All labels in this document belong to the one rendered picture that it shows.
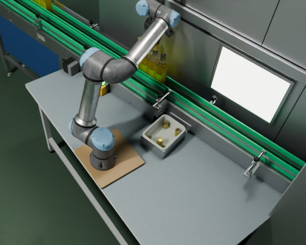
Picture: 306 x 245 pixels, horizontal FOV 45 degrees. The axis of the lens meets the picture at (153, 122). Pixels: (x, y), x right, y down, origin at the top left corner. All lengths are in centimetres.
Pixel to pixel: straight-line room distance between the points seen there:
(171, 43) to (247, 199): 99
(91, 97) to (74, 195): 120
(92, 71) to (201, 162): 86
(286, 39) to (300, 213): 84
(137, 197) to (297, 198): 80
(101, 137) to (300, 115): 104
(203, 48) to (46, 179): 159
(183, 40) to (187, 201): 91
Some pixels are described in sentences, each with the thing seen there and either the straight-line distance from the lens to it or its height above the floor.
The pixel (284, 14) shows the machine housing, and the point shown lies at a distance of 183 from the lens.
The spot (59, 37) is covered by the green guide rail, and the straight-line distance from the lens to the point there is 264.
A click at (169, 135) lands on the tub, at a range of 224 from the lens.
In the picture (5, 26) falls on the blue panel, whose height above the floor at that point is 64.
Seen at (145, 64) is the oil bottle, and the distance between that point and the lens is 227.
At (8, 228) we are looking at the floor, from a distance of 286.
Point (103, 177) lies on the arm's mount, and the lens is 205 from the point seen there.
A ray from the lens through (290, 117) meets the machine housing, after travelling 212.
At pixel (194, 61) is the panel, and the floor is 111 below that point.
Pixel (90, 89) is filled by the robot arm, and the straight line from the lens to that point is 182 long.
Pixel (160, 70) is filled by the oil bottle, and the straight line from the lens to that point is 221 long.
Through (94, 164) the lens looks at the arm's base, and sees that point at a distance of 205.
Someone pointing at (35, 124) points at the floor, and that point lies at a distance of 331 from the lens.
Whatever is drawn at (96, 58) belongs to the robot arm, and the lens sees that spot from 172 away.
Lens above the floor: 254
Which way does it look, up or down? 51 degrees down
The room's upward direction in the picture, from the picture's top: 8 degrees clockwise
